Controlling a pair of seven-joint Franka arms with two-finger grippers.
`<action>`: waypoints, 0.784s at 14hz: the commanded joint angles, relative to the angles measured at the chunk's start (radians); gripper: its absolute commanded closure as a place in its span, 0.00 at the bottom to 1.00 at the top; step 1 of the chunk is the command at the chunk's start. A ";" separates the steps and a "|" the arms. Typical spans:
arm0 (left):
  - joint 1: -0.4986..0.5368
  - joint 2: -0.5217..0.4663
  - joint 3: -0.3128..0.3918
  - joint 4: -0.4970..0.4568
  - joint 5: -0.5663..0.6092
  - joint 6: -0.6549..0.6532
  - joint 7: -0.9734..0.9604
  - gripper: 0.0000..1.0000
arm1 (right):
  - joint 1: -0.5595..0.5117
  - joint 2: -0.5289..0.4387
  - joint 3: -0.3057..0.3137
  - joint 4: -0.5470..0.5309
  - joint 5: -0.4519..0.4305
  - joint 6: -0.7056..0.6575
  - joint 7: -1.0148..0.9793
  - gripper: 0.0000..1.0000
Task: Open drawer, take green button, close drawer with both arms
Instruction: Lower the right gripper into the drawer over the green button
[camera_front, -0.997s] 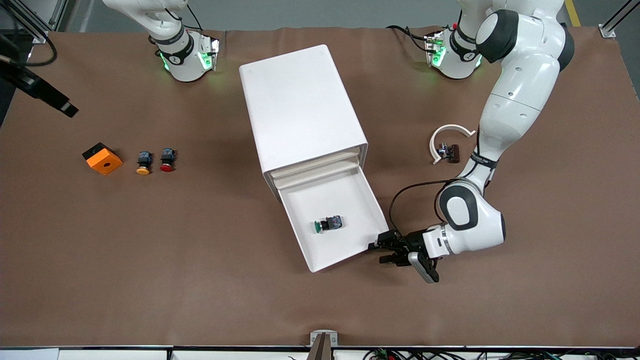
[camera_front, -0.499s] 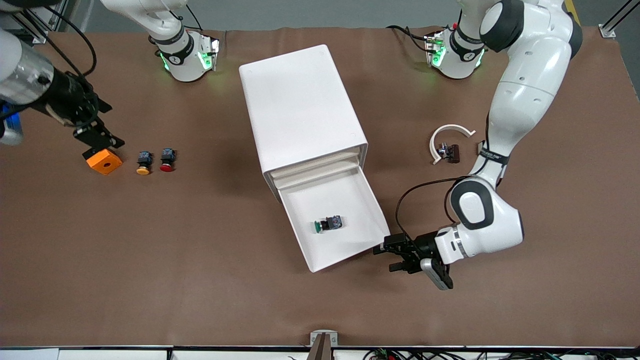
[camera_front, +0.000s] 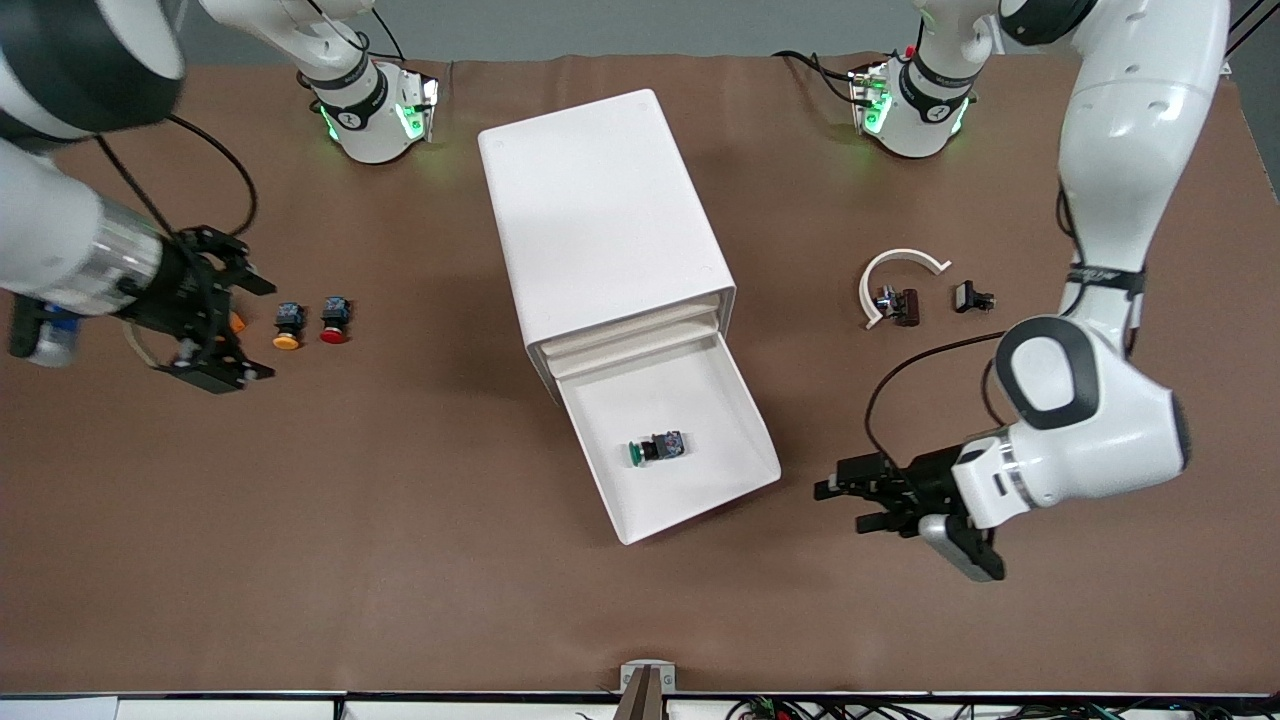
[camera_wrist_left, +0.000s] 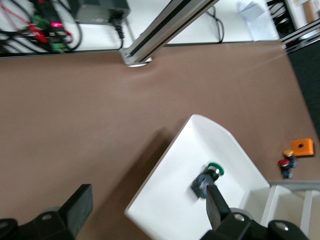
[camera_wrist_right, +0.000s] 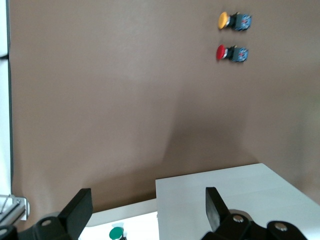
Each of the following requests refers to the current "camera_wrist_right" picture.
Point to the metal clamp bracket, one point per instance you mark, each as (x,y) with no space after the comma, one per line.
(21,202)

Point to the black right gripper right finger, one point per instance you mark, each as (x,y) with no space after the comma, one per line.
(225,225)

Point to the yellow push button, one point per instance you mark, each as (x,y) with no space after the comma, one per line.
(222,20)

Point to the brown table mat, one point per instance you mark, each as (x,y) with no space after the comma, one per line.
(100,100)

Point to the white table edge rail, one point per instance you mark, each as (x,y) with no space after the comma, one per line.
(3,100)

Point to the green push button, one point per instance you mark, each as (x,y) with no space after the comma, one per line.
(115,233)

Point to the red push button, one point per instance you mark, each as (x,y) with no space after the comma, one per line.
(220,52)

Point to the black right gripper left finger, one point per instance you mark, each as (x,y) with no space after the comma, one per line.
(65,222)

